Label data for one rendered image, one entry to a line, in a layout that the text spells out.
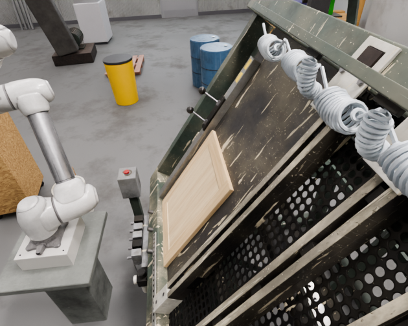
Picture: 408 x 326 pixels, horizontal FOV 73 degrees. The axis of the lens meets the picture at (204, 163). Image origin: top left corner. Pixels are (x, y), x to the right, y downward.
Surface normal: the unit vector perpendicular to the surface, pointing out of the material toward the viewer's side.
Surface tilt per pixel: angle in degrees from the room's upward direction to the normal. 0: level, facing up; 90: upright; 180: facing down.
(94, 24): 90
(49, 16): 90
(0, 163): 90
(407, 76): 56
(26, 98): 65
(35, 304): 0
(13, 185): 90
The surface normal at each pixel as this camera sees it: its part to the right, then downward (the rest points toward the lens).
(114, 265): -0.04, -0.78
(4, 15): 0.09, 0.62
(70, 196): 0.37, 0.00
